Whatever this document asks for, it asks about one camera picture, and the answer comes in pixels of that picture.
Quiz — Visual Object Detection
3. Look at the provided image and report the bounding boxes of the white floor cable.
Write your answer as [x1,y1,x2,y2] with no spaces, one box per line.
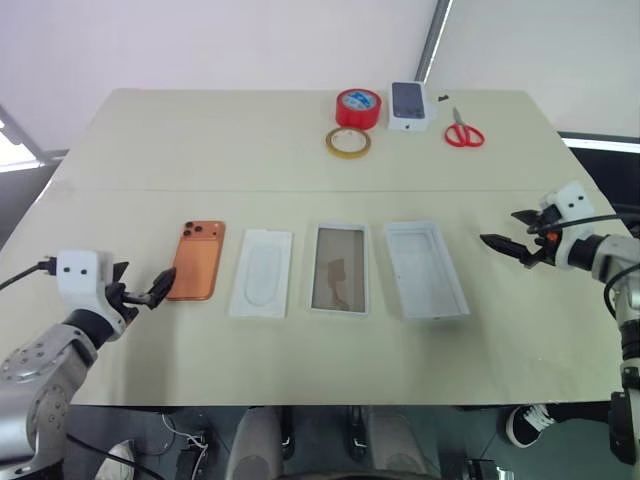
[160,413,210,457]

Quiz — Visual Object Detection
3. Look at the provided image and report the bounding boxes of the white paper insert tray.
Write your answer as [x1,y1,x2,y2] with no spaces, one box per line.
[227,228,294,320]

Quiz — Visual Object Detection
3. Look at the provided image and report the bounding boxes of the white phone box lid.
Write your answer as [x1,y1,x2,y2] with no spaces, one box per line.
[383,219,472,322]

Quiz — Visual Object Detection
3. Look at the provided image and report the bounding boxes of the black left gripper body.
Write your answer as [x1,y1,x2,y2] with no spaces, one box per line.
[103,281,154,322]

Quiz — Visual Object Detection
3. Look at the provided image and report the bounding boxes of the black and white sneaker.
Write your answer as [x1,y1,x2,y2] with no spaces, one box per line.
[504,403,557,448]

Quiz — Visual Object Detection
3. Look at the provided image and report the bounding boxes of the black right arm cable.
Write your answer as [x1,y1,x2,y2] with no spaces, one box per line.
[527,213,640,321]

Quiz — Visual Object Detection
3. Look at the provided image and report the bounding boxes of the yellow tape roll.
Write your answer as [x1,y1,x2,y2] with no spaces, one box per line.
[323,126,373,160]

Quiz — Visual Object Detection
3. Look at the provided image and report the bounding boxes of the white phone box base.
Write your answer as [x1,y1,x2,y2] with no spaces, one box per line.
[308,222,372,318]

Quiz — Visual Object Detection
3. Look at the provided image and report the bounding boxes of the white shoe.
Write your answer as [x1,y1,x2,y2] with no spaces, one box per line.
[94,438,137,480]

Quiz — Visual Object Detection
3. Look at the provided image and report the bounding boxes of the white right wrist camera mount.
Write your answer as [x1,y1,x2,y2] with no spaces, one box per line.
[537,181,596,269]

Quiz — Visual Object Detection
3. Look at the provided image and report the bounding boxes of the dark side table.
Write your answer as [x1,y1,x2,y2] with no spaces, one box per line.
[556,130,640,211]

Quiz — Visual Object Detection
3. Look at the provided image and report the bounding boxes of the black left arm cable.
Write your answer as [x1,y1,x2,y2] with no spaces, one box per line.
[0,255,60,292]

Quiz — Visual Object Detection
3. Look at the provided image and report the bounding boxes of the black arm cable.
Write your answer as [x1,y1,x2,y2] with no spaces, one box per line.
[527,213,640,321]
[0,255,60,292]

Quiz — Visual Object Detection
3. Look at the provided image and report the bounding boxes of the red tape roll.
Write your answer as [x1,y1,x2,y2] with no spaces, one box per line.
[334,88,382,129]

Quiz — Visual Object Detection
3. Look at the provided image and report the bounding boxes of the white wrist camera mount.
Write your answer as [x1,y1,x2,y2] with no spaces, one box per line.
[55,249,127,342]
[537,181,596,269]

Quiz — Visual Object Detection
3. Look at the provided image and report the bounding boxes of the red handled scissors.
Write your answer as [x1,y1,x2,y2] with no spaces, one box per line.
[443,106,486,150]

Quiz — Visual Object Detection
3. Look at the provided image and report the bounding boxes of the dark grey pole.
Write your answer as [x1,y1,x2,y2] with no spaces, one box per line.
[413,0,454,84]

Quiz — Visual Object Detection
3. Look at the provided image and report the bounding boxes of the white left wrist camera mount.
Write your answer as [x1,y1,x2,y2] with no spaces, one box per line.
[55,249,127,342]

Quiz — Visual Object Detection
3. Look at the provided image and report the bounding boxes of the aluminium frame bar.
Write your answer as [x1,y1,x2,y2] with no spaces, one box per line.
[0,103,69,174]

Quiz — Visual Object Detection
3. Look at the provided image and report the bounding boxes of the closed printed phone box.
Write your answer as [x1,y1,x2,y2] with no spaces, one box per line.
[387,81,435,134]

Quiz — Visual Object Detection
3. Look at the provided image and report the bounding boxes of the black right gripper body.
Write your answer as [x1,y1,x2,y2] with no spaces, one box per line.
[522,204,564,271]

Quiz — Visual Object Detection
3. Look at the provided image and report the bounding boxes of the grey rounded robot leg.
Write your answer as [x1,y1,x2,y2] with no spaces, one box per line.
[370,406,441,480]
[225,406,284,480]

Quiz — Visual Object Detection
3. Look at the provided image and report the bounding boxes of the orange smartphone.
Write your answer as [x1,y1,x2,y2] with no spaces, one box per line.
[164,218,227,303]

